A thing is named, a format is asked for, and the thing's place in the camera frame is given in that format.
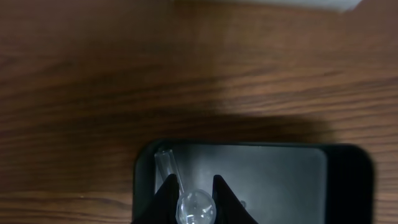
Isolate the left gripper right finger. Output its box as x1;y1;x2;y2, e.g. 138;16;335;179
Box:
212;174;259;224

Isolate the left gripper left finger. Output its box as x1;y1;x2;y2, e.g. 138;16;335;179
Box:
132;173;181;224

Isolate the black tray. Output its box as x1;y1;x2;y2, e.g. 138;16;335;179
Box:
132;139;376;224

